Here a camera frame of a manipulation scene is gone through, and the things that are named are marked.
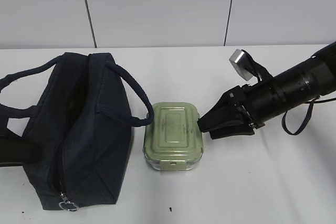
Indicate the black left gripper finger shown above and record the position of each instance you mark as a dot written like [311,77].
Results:
[17,152]

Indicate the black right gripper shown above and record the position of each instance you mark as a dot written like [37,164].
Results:
[232,115]

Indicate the green lid glass container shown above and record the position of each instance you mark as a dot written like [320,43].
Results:
[173,141]

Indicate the dark navy lunch bag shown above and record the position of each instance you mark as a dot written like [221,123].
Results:
[83,123]

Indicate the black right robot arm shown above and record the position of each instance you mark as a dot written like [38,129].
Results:
[304,83]

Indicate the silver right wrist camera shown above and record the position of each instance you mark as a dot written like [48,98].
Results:
[243,65]

